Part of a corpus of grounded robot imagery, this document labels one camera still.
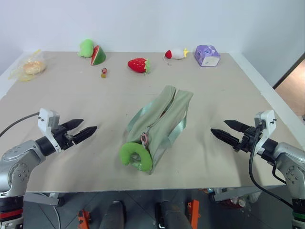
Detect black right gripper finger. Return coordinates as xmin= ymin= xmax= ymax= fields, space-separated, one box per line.
xmin=210 ymin=128 xmax=243 ymax=147
xmin=224 ymin=119 xmax=250 ymax=134

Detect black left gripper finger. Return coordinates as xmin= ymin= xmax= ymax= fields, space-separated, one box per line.
xmin=72 ymin=125 xmax=98 ymax=145
xmin=61 ymin=118 xmax=84 ymax=131

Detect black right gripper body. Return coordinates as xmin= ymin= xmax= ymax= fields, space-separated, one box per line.
xmin=233 ymin=127 xmax=257 ymax=153

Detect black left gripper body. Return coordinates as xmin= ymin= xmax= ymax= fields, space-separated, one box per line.
xmin=52 ymin=125 xmax=75 ymax=151

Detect green fabric bag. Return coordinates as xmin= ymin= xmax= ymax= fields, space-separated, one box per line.
xmin=120 ymin=85 xmax=194 ymax=175

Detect plush watermelon slice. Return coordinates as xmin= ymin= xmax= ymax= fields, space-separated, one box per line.
xmin=90 ymin=45 xmax=107 ymax=66

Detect bread in plastic bag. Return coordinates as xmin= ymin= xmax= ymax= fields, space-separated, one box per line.
xmin=8 ymin=49 xmax=47 ymax=82

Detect purple tissue pack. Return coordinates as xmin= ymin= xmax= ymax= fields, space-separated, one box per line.
xmin=194 ymin=44 xmax=221 ymax=67

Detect green plush toy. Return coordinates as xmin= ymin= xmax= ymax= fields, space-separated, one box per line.
xmin=78 ymin=39 xmax=96 ymax=58

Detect orange clamp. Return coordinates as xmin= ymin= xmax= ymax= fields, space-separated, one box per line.
xmin=186 ymin=199 xmax=200 ymax=229
xmin=78 ymin=209 xmax=92 ymax=229

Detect red plush strawberry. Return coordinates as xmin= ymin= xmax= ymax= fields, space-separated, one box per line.
xmin=127 ymin=58 xmax=152 ymax=75

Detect dark rounded robot leg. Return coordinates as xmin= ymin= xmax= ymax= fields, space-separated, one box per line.
xmin=99 ymin=200 xmax=126 ymax=229
xmin=154 ymin=201 xmax=192 ymax=229

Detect white red plush toy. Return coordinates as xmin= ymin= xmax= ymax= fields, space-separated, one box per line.
xmin=163 ymin=48 xmax=189 ymax=65

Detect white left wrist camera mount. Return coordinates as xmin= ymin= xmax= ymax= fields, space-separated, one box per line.
xmin=38 ymin=108 xmax=62 ymax=153

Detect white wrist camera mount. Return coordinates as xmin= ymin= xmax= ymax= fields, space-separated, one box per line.
xmin=38 ymin=108 xmax=62 ymax=153
xmin=254 ymin=109 xmax=277 ymax=155

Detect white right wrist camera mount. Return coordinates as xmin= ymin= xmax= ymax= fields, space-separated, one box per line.
xmin=254 ymin=109 xmax=277 ymax=155

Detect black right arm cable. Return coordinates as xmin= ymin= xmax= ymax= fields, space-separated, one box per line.
xmin=248 ymin=123 xmax=294 ymax=208

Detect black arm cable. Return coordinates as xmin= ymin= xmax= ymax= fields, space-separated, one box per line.
xmin=248 ymin=123 xmax=294 ymax=208
xmin=0 ymin=113 xmax=40 ymax=138

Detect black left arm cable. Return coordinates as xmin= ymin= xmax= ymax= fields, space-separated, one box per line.
xmin=0 ymin=113 xmax=40 ymax=138

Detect green plush ring charm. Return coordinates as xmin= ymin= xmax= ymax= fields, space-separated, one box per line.
xmin=119 ymin=142 xmax=153 ymax=172

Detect grey table bracket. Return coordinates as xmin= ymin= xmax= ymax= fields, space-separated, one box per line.
xmin=23 ymin=192 xmax=65 ymax=208
xmin=209 ymin=187 xmax=259 ymax=203

